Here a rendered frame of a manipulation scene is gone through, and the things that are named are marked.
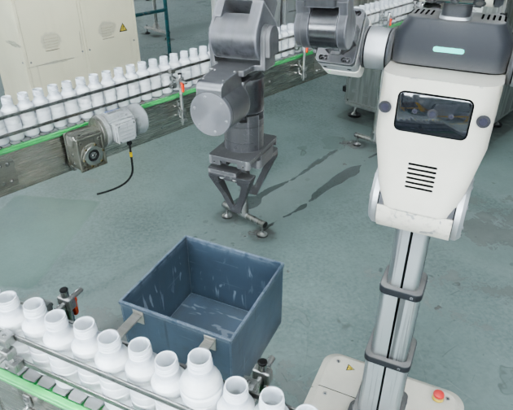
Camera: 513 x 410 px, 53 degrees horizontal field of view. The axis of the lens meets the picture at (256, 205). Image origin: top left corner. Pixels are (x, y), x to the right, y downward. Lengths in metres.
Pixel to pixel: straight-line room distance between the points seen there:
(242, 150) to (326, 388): 1.40
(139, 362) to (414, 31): 0.82
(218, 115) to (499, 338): 2.28
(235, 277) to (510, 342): 1.61
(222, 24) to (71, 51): 4.10
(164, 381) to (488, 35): 0.87
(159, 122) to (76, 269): 1.05
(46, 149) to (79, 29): 2.70
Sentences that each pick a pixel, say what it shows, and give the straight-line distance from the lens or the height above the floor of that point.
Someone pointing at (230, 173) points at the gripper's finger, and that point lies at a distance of 0.72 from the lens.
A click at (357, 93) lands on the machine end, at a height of 0.25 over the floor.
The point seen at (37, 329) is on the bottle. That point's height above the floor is 1.12.
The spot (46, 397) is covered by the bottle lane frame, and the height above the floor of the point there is 0.99.
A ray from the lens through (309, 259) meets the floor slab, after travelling 2.98.
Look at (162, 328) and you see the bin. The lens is 1.30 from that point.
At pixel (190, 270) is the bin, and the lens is 1.59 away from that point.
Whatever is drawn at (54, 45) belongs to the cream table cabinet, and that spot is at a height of 0.72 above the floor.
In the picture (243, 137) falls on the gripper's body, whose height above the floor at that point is 1.52.
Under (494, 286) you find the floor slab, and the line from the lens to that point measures 3.06.
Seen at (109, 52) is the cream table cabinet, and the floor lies 0.56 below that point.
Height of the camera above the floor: 1.81
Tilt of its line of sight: 32 degrees down
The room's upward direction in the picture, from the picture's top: straight up
